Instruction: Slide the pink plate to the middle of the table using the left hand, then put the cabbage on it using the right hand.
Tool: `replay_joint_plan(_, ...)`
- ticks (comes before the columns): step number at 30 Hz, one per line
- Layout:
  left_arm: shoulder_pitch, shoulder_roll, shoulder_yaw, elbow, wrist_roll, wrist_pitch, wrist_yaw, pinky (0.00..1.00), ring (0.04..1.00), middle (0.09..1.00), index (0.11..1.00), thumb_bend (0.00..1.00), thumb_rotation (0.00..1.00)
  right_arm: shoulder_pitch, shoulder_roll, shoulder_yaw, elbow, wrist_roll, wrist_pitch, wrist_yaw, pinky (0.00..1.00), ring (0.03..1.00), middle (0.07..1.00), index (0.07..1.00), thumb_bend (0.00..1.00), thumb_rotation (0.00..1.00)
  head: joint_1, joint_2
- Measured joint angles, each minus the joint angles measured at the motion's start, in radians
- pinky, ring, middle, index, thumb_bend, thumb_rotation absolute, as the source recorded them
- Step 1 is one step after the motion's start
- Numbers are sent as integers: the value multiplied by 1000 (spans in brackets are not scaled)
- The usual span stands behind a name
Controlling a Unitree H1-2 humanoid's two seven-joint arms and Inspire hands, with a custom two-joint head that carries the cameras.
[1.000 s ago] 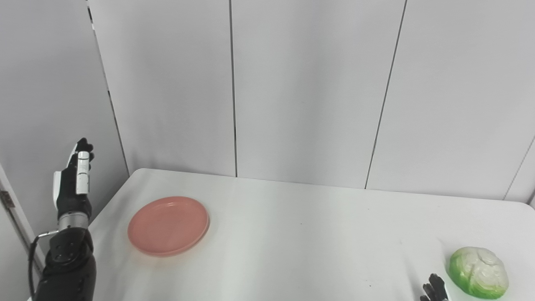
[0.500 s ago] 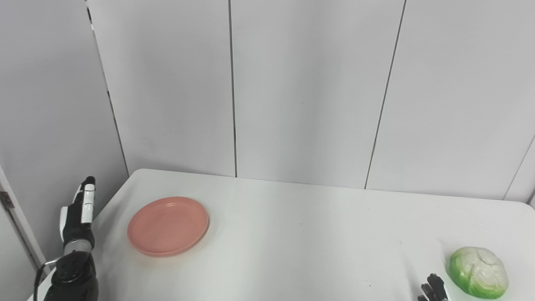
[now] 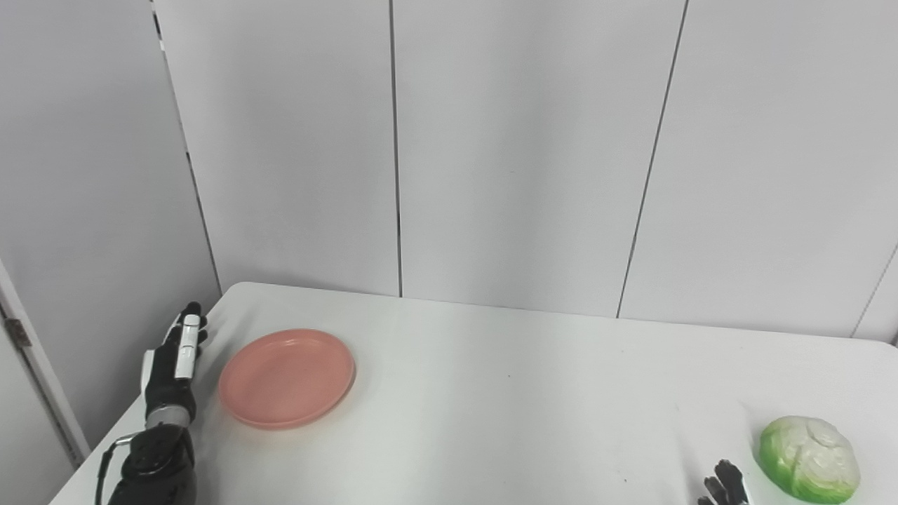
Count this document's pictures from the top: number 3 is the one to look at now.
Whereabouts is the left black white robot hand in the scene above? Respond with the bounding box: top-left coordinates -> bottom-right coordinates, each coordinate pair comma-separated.
140,302 -> 209,430

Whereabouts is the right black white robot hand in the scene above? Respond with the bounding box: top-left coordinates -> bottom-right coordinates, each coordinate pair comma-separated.
697,459 -> 751,505

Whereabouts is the green white cabbage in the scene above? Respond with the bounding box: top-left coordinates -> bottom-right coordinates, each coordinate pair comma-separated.
758,415 -> 862,504

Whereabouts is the pink round plate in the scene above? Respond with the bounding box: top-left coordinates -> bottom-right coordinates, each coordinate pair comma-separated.
217,328 -> 356,431

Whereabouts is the metal door hinge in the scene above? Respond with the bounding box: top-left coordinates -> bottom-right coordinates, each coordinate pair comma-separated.
4,317 -> 32,350

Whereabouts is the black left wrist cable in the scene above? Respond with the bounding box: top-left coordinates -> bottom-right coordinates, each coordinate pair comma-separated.
95,433 -> 138,505

